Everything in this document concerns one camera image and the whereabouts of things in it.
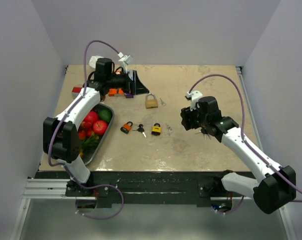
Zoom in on black padlock key set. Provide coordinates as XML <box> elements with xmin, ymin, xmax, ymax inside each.
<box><xmin>196</xmin><ymin>128</ymin><xmax>211</xmax><ymax>141</ymax></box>

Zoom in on orange padlock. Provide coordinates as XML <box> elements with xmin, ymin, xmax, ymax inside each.
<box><xmin>120</xmin><ymin>121</ymin><xmax>133</xmax><ymax>134</ymax></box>

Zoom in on orange razor box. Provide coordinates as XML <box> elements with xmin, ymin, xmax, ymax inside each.
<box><xmin>108</xmin><ymin>88</ymin><xmax>126</xmax><ymax>97</ymax></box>

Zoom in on red strawberries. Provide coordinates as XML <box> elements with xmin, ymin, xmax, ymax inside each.
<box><xmin>78</xmin><ymin>121</ymin><xmax>94</xmax><ymax>140</ymax></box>

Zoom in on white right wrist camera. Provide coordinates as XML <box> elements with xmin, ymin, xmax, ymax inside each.
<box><xmin>185</xmin><ymin>90</ymin><xmax>203</xmax><ymax>111</ymax></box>

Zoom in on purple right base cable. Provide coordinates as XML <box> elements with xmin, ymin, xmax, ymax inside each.
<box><xmin>215</xmin><ymin>196</ymin><xmax>245</xmax><ymax>216</ymax></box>

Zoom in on red apple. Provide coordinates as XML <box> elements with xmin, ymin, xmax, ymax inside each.
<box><xmin>92</xmin><ymin>120</ymin><xmax>108</xmax><ymax>136</ymax></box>

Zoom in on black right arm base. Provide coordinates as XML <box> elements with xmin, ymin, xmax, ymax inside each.
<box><xmin>198</xmin><ymin>170</ymin><xmax>233</xmax><ymax>213</ymax></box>

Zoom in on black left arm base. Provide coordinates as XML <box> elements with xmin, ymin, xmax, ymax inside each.
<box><xmin>65</xmin><ymin>174</ymin><xmax>117</xmax><ymax>209</ymax></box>

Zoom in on black head key set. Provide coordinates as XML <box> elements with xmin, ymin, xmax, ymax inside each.
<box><xmin>133</xmin><ymin>123</ymin><xmax>147</xmax><ymax>138</ymax></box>

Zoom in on dark grey fruit tray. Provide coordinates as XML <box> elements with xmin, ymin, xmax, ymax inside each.
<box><xmin>80</xmin><ymin>103</ymin><xmax>114</xmax><ymax>166</ymax></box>

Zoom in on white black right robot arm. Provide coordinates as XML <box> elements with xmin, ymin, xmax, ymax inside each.
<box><xmin>181</xmin><ymin>91</ymin><xmax>296</xmax><ymax>214</ymax></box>

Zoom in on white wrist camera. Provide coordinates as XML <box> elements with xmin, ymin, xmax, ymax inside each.
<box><xmin>185</xmin><ymin>90</ymin><xmax>203</xmax><ymax>111</ymax></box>
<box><xmin>117</xmin><ymin>52</ymin><xmax>133</xmax><ymax>73</ymax></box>

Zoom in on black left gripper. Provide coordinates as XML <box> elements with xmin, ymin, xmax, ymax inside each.
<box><xmin>107</xmin><ymin>69</ymin><xmax>149</xmax><ymax>96</ymax></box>

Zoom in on brass padlock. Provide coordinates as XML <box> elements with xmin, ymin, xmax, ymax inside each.
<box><xmin>145</xmin><ymin>93</ymin><xmax>158</xmax><ymax>109</ymax></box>

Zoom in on white toilet paper roll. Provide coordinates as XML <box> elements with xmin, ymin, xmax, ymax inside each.
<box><xmin>89</xmin><ymin>55</ymin><xmax>102</xmax><ymax>69</ymax></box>

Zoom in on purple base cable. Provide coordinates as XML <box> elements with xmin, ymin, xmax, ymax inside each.
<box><xmin>215</xmin><ymin>196</ymin><xmax>245</xmax><ymax>216</ymax></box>
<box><xmin>65</xmin><ymin>183</ymin><xmax>125</xmax><ymax>220</ymax></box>

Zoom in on yellow padlock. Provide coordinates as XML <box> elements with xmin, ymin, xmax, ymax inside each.
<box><xmin>151</xmin><ymin>123</ymin><xmax>161</xmax><ymax>136</ymax></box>

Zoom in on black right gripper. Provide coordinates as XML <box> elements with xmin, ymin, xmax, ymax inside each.
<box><xmin>181</xmin><ymin>104</ymin><xmax>209</xmax><ymax>131</ymax></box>

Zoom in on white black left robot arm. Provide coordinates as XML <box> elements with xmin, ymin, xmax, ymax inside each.
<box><xmin>43</xmin><ymin>53</ymin><xmax>149</xmax><ymax>196</ymax></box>

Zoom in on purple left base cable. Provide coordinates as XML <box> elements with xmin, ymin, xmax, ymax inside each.
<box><xmin>65</xmin><ymin>183</ymin><xmax>125</xmax><ymax>220</ymax></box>

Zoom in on green lime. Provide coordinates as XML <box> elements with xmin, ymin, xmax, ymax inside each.
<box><xmin>98</xmin><ymin>109</ymin><xmax>113</xmax><ymax>123</ymax></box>

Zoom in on red toothpaste box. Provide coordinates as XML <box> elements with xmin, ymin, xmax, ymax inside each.
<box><xmin>71</xmin><ymin>87</ymin><xmax>82</xmax><ymax>98</ymax></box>

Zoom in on green leaves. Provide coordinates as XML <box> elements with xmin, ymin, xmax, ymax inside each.
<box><xmin>81</xmin><ymin>135</ymin><xmax>100</xmax><ymax>151</ymax></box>

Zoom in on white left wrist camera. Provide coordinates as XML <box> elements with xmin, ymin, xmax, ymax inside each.
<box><xmin>117</xmin><ymin>52</ymin><xmax>133</xmax><ymax>73</ymax></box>

